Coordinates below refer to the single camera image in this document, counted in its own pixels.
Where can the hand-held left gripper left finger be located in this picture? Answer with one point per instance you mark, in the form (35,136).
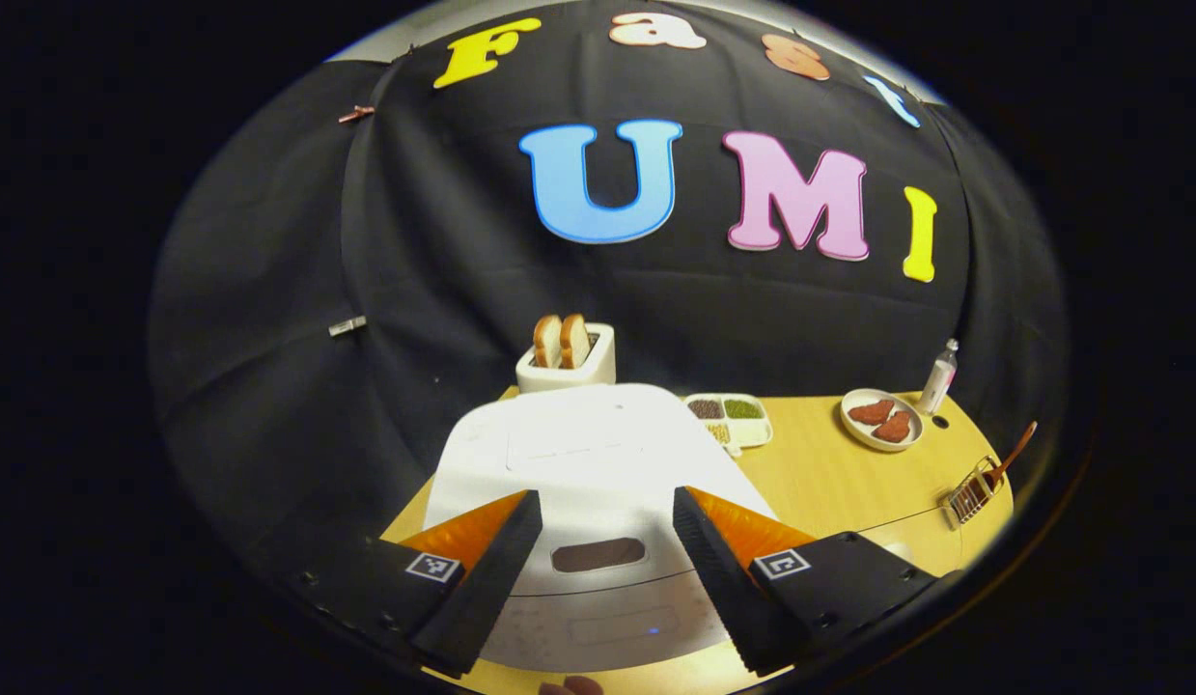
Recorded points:
(486,589)

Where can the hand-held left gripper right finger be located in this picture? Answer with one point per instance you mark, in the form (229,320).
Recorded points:
(718,579)

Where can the white rice cooker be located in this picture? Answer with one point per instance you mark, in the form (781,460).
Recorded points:
(598,454)

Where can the brown wooden spoon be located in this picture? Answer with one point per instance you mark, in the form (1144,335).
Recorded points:
(1017,449)

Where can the white divided grain tray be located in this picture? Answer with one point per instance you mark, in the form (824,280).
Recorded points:
(752,431)

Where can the white round plate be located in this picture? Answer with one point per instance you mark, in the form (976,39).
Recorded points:
(853,430)

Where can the red-brown meat piece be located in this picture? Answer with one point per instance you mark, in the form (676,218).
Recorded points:
(871,412)
(894,428)

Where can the white toaster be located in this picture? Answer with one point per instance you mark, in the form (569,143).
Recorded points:
(588,372)

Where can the toasted bread slice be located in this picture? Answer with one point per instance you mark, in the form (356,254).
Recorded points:
(547,340)
(575,340)

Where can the small clear bottle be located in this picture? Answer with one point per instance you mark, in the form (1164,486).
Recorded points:
(938,381)

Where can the silver cloth clip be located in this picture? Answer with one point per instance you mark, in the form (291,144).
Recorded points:
(347,326)

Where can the black backdrop cloth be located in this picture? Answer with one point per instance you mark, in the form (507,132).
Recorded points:
(269,338)

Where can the copper cloth clip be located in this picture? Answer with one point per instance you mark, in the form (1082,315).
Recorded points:
(356,114)

